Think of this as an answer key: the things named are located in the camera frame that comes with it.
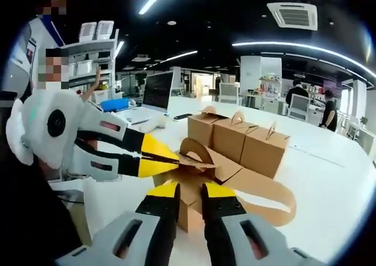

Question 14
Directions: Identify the white storage rack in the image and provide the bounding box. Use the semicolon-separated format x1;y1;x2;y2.
62;28;120;103

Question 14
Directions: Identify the white laptop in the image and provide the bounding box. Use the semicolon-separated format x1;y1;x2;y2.
116;70;175;126

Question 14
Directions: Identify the white storage bin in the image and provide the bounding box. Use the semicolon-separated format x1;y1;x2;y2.
74;59;95;75

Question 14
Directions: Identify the short ceiling light strip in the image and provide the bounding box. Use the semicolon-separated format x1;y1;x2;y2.
152;50;199;66

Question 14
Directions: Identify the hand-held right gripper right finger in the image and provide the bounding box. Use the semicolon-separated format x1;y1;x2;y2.
200;181;324;266

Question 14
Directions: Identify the white mesh office chair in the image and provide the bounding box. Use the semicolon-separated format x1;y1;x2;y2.
219;82;240;105
287;93;311;120

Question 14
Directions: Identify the blue pouch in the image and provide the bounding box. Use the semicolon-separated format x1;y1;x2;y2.
100;97;130;113

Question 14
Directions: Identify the purple wall screen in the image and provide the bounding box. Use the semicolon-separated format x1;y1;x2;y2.
322;80;344;91

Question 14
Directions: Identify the stack of white bins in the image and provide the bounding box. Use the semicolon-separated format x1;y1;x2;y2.
95;20;115;41
78;21;98;43

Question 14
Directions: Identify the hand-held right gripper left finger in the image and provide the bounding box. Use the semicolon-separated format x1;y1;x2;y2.
55;181;180;266

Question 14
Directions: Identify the white display shelf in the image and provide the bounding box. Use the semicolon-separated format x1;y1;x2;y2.
257;76;283;103

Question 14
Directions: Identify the brown paper box with handle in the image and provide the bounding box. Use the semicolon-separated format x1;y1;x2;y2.
148;136;298;234
187;105;229;149
211;110;259;169
239;121;291;180

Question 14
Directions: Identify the person's black shirt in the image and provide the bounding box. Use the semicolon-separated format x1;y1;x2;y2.
0;154;85;266

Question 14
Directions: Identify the white crumpled cloth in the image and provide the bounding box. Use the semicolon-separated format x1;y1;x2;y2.
139;114;167;134

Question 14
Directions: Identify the white ceiling air vent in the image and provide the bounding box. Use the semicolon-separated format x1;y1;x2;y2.
266;2;319;32

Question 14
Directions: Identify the blue white wall display board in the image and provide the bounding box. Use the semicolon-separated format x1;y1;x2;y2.
8;16;65;98

